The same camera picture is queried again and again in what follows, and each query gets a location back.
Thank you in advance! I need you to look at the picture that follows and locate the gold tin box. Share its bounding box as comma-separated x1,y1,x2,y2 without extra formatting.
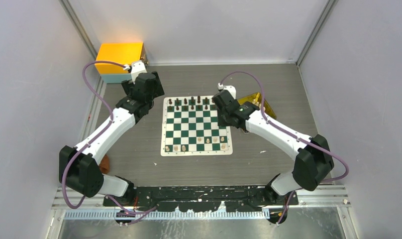
237,92,277,136

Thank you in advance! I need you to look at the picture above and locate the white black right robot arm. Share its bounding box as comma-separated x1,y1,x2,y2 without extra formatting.
212,90,334,205

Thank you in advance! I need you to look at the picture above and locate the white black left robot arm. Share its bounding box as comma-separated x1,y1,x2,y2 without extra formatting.
59,71,164,206

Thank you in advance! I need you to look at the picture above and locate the green white chess board mat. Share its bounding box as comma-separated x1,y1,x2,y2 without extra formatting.
160,96,233,157

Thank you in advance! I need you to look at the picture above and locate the light blue box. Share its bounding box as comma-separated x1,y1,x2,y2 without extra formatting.
96,62,132,84

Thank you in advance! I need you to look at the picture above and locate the yellow box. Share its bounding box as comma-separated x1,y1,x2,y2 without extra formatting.
95,42,148,74

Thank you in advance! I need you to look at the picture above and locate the brown cloth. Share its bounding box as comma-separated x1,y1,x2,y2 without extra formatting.
99,155,110,174

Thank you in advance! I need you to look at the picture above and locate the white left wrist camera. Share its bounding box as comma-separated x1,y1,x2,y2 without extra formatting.
123,60,147,83

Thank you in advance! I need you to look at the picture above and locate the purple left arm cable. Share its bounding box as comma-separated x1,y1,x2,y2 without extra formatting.
61,60,157,226

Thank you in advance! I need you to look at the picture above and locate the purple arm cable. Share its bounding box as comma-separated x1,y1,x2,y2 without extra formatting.
218,71,350,226
61,60,157,226

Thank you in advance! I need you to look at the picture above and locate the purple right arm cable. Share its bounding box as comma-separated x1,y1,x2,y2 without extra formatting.
218,71,350,226

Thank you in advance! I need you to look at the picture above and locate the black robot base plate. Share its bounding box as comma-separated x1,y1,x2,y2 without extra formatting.
103,185,298,213

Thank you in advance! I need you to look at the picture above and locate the aluminium frame rail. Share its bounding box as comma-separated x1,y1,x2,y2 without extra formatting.
52,185,351,221

